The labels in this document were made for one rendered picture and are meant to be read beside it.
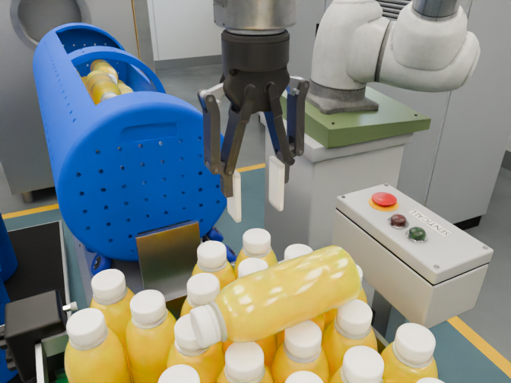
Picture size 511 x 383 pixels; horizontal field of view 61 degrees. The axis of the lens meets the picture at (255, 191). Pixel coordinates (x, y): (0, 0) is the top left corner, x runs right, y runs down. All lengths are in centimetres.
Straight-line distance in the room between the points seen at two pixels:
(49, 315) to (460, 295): 54
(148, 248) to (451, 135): 183
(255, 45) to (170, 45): 558
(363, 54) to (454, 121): 120
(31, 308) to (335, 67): 86
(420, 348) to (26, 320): 49
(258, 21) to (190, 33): 563
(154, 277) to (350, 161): 66
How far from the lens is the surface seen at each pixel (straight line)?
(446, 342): 206
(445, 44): 110
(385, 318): 72
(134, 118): 66
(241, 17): 45
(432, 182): 236
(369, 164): 123
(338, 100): 118
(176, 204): 74
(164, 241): 69
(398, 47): 112
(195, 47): 612
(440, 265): 57
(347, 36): 114
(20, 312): 68
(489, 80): 235
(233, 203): 55
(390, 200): 66
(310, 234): 123
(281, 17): 46
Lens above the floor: 143
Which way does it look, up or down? 29 degrees down
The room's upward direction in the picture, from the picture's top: straight up
